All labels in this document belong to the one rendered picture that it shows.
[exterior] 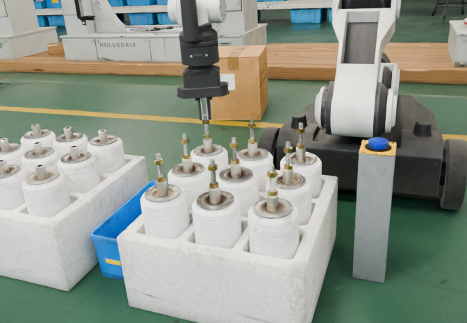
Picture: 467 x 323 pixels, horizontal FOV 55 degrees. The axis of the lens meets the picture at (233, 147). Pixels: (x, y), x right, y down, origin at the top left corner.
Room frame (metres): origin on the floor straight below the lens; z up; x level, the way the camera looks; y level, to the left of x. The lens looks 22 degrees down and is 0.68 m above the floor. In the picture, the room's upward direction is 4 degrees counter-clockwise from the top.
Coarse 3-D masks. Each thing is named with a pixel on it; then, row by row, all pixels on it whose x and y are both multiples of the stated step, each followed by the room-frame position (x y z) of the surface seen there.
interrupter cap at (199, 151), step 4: (212, 144) 1.08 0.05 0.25; (216, 144) 1.07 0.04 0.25; (196, 148) 1.06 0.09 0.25; (200, 148) 1.06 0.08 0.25; (216, 148) 1.05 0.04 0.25; (220, 148) 1.05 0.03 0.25; (196, 152) 1.03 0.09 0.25; (200, 152) 1.03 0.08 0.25; (204, 152) 1.04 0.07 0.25; (208, 152) 1.04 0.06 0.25; (212, 152) 1.03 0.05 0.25; (216, 152) 1.03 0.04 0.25; (220, 152) 1.03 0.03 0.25; (204, 156) 1.01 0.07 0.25
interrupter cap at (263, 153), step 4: (260, 148) 1.03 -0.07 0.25; (240, 152) 1.02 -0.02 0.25; (244, 152) 1.01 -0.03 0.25; (260, 152) 1.01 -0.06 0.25; (264, 152) 1.01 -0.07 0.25; (240, 156) 0.99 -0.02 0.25; (244, 156) 0.99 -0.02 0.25; (248, 156) 0.99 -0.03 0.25; (256, 156) 0.99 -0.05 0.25; (260, 156) 0.98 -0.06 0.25; (264, 156) 0.98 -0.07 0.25; (248, 160) 0.97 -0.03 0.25; (252, 160) 0.96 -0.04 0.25; (256, 160) 0.97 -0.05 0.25
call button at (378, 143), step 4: (368, 140) 0.86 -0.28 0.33; (372, 140) 0.85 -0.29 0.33; (376, 140) 0.85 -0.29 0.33; (380, 140) 0.85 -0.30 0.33; (384, 140) 0.85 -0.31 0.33; (372, 144) 0.84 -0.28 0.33; (376, 144) 0.84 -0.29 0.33; (380, 144) 0.83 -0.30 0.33; (384, 144) 0.84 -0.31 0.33; (372, 148) 0.85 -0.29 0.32; (376, 148) 0.84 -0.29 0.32; (380, 148) 0.84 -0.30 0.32; (384, 148) 0.84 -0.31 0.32
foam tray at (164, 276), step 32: (320, 192) 0.92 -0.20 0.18; (192, 224) 0.81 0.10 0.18; (320, 224) 0.79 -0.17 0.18; (128, 256) 0.78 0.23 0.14; (160, 256) 0.75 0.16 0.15; (192, 256) 0.72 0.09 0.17; (224, 256) 0.70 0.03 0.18; (256, 256) 0.69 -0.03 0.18; (320, 256) 0.79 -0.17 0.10; (128, 288) 0.78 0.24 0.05; (160, 288) 0.75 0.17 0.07; (192, 288) 0.72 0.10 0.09; (224, 288) 0.70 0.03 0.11; (256, 288) 0.67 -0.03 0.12; (288, 288) 0.65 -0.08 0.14; (320, 288) 0.79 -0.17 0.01; (192, 320) 0.73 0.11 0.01; (224, 320) 0.70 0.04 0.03; (256, 320) 0.67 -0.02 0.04; (288, 320) 0.65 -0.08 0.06
